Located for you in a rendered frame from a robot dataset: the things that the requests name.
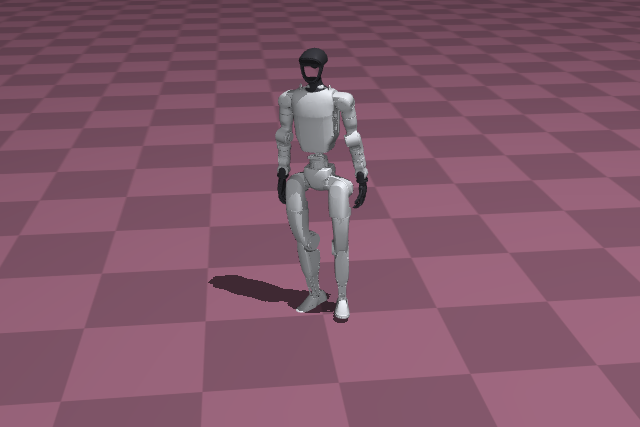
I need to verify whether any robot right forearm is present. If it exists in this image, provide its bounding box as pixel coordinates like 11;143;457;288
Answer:
275;134;291;176

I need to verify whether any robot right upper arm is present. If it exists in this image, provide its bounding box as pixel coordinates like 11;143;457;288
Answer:
275;90;295;144

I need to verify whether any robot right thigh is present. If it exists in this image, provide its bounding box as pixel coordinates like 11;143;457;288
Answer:
285;172;320;251

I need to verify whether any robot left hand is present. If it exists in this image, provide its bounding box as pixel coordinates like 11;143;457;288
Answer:
353;172;368;208

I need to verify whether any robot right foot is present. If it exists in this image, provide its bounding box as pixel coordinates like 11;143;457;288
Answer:
296;289;327;313

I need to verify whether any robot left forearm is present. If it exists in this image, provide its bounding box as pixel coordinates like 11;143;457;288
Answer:
349;132;368;179

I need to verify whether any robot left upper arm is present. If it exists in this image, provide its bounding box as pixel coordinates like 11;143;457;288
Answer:
333;92;360;147

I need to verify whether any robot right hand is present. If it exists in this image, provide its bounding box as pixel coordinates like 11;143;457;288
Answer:
277;168;289;204

